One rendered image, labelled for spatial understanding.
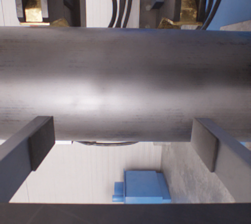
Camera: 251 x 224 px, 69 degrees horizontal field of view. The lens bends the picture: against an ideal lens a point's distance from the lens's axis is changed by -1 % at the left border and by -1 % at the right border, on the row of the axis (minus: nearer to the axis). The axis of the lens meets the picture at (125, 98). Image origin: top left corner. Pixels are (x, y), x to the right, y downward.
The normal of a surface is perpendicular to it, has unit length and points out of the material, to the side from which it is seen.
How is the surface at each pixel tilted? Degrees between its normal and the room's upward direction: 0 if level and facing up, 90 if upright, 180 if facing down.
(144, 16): 90
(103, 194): 90
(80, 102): 90
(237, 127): 90
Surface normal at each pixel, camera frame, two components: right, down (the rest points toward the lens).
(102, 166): 0.02, 0.25
